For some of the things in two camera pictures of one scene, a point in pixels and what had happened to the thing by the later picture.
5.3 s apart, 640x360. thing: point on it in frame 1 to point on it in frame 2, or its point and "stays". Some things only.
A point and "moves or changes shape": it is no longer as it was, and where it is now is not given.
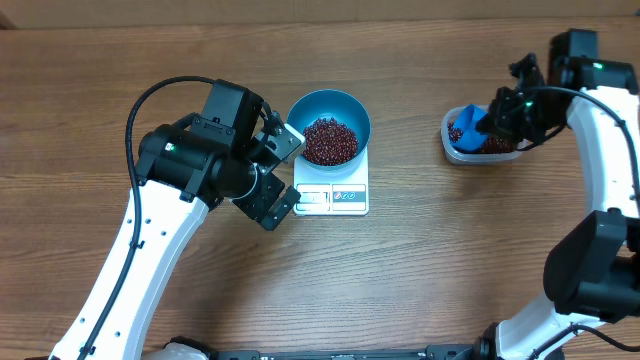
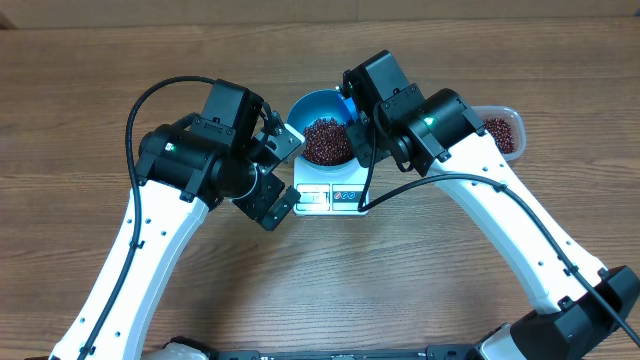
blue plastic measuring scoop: (471, 140) moves or changes shape
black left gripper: (271, 191) stays
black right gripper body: (528, 118) to (363, 142)
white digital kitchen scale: (342, 193) stays
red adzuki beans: (330, 141) stays
